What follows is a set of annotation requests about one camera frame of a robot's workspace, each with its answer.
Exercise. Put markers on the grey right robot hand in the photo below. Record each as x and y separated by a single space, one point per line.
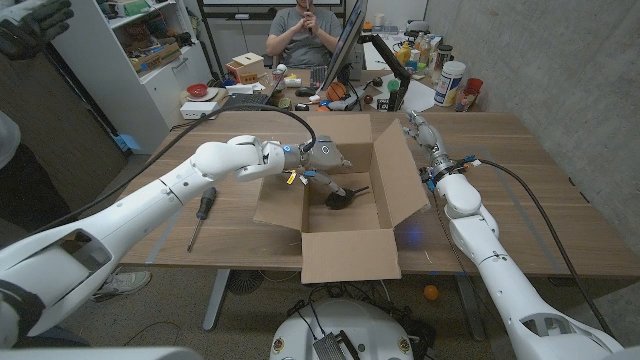
434 145

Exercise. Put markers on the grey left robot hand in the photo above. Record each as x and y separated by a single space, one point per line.
325 155

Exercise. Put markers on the black rubber air blower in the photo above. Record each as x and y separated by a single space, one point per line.
337 201

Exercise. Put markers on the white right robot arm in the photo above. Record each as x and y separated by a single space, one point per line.
490 260

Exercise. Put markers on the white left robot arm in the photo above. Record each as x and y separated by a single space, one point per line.
125 215

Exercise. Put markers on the white canister blue label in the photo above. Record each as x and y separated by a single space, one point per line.
449 82

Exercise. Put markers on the small orange basketball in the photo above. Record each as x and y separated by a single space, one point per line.
336 91

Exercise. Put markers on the green ball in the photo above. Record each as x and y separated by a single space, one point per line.
393 85

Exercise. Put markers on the grey desktop keyboard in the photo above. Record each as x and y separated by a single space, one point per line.
318 77

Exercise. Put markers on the dark lidded jar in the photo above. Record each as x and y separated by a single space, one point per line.
442 60

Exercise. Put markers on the yellow bottle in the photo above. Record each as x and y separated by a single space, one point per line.
404 54

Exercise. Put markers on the black laptop keyboard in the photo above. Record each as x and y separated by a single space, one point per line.
245 100

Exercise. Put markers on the open cardboard box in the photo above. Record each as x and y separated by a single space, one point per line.
350 255

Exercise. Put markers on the seated person grey shirt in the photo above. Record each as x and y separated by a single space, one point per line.
305 45

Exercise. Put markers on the black computer monitor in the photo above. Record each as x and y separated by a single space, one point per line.
345 45

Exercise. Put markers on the small wooden slotted box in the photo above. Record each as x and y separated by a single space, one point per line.
247 65

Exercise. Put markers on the red bowl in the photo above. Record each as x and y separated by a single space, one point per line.
197 90

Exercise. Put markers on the orange ball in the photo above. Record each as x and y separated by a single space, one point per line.
431 292

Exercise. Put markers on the round black floor fan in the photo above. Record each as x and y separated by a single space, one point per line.
245 282

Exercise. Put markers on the grey table leg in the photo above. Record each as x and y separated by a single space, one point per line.
215 300
474 320

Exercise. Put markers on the white robot torso base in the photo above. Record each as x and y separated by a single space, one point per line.
370 330

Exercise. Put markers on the printed cardboard box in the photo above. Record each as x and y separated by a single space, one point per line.
157 57

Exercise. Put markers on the white shelving unit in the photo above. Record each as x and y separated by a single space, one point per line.
100 75

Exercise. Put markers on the standing person black trousers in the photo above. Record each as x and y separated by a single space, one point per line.
30 190

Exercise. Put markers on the black grey glove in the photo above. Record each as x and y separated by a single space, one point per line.
30 25

